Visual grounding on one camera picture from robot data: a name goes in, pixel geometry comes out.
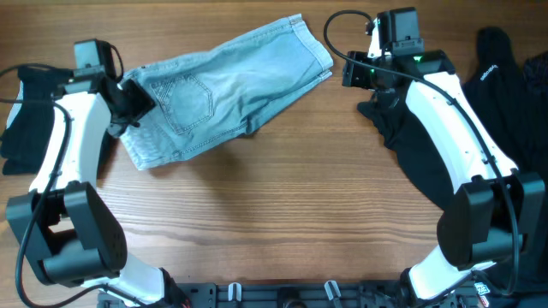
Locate dark patterned garment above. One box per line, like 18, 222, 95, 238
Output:
522, 51, 547, 110

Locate right black camera cable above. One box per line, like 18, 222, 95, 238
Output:
323, 9, 521, 308

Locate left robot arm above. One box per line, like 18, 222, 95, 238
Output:
6, 38, 191, 307

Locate black camera cable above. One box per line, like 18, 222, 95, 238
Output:
0, 42, 151, 308
323, 9, 521, 308

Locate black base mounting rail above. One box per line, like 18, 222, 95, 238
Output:
97, 280, 491, 308

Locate folded black garment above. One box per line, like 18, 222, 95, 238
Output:
1, 68, 71, 175

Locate light blue denim shorts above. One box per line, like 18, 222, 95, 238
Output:
120, 15, 333, 170

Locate black shirt with white logo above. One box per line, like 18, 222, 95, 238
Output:
356, 27, 548, 296

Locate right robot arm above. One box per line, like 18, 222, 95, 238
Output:
342, 8, 545, 307

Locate left black camera cable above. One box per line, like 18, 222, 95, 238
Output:
0, 42, 151, 308

